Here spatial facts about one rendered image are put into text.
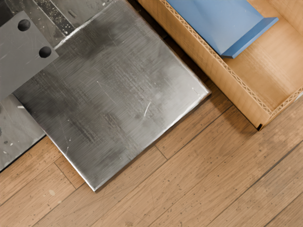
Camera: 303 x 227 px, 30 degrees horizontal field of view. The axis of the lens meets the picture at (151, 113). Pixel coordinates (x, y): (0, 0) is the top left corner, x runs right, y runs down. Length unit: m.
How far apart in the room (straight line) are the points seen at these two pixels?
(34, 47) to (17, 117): 0.24
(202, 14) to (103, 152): 0.20
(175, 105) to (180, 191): 0.09
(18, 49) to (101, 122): 0.21
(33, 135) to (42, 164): 0.04
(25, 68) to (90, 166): 0.21
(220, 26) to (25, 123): 0.25
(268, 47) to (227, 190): 0.17
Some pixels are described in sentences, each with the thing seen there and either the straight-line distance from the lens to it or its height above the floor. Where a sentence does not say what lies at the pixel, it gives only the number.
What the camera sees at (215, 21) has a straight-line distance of 0.67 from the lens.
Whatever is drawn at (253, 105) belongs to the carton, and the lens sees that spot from 0.60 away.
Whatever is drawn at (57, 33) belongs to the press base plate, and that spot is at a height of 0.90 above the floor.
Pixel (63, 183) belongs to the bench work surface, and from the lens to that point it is 0.64.
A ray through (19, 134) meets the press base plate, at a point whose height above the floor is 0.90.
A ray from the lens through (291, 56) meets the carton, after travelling 0.67.
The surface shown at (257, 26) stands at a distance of 0.67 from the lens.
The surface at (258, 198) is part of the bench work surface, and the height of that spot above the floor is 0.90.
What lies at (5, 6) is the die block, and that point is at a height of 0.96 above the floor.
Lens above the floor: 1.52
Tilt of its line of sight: 75 degrees down
